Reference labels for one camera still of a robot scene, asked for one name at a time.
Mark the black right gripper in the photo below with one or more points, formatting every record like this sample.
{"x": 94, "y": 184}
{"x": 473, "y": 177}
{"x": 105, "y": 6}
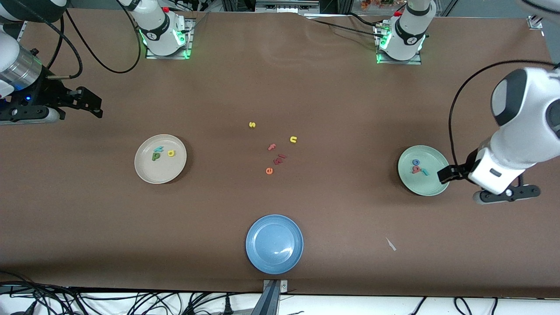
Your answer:
{"x": 47, "y": 93}

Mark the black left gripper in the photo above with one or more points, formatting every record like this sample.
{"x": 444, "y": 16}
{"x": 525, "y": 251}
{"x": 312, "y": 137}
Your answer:
{"x": 468, "y": 164}

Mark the green foam letter p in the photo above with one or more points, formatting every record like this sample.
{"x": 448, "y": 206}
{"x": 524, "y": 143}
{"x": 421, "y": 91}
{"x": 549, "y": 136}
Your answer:
{"x": 153, "y": 159}

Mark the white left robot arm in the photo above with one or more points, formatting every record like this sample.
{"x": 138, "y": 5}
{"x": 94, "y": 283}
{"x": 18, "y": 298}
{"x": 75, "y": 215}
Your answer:
{"x": 525, "y": 109}

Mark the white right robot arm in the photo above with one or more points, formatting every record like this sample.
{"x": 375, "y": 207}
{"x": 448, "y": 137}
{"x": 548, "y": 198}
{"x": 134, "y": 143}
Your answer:
{"x": 157, "y": 30}

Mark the pale green round plate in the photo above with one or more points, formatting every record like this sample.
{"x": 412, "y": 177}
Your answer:
{"x": 420, "y": 186}

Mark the small white paper scrap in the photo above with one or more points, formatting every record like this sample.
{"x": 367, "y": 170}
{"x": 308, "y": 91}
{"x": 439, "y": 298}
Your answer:
{"x": 390, "y": 244}

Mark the beige round plate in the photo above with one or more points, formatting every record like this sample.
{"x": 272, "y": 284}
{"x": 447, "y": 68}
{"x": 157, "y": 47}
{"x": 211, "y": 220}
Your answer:
{"x": 160, "y": 173}

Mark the orange decorative object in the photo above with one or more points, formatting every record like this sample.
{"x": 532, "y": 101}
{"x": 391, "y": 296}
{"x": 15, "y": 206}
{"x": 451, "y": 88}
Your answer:
{"x": 376, "y": 4}

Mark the blue round plate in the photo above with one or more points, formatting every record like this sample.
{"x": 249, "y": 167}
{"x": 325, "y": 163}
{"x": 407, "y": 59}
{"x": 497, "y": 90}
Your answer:
{"x": 274, "y": 244}

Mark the brown table cover sheet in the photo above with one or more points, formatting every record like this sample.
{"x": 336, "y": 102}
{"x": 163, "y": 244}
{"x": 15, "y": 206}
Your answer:
{"x": 280, "y": 87}

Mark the grey device box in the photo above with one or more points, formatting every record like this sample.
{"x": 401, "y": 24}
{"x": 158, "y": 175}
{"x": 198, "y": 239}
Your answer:
{"x": 286, "y": 6}

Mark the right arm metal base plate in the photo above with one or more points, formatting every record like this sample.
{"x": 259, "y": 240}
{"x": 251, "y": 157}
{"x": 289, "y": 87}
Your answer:
{"x": 153, "y": 56}

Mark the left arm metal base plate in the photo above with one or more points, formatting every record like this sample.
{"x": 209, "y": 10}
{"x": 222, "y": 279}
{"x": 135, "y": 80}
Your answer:
{"x": 415, "y": 61}

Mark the aluminium frame profile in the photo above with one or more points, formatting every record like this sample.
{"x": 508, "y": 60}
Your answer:
{"x": 536, "y": 22}

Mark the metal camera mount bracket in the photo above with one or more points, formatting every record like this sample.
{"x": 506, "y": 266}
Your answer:
{"x": 273, "y": 288}

